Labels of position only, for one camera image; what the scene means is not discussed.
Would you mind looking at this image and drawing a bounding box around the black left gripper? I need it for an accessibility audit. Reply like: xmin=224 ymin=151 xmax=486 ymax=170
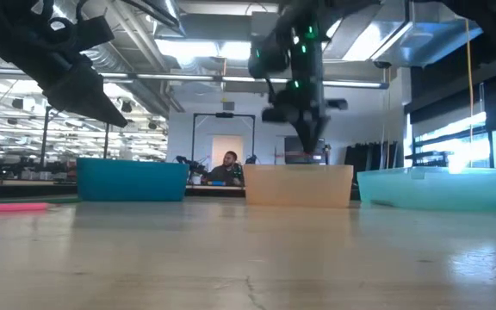
xmin=22 ymin=15 xmax=129 ymax=129

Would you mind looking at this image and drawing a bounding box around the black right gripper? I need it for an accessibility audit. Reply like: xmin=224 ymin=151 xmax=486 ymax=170
xmin=260 ymin=95 xmax=350 ymax=155

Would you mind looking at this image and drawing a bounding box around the blue plastic bin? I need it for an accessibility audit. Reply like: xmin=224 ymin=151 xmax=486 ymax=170
xmin=76 ymin=157 xmax=190 ymax=203

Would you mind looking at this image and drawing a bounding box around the green pencil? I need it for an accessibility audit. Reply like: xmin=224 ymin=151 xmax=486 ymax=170
xmin=0 ymin=195 xmax=82 ymax=205

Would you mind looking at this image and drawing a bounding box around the pink pencil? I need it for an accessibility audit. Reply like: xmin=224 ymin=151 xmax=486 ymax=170
xmin=0 ymin=201 xmax=52 ymax=214

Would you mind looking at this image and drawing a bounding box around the black monitor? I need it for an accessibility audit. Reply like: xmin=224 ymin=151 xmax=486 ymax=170
xmin=283 ymin=135 xmax=327 ymax=165

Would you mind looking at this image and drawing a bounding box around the orange translucent plastic bin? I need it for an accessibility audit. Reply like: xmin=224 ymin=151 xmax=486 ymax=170
xmin=243 ymin=164 xmax=355 ymax=209

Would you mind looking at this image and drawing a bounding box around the ceiling light strip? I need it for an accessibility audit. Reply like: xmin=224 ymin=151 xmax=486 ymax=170
xmin=96 ymin=71 xmax=390 ymax=90

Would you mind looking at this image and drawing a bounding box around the person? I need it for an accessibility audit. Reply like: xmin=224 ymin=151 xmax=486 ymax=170
xmin=207 ymin=150 xmax=245 ymax=187

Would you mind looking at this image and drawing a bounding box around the teal translucent plastic bin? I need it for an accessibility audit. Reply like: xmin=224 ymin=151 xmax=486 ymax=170
xmin=356 ymin=166 xmax=496 ymax=214

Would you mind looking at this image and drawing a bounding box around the black rig frame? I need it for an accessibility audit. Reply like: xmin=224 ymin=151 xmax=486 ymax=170
xmin=39 ymin=105 xmax=112 ymax=169
xmin=190 ymin=112 xmax=257 ymax=165

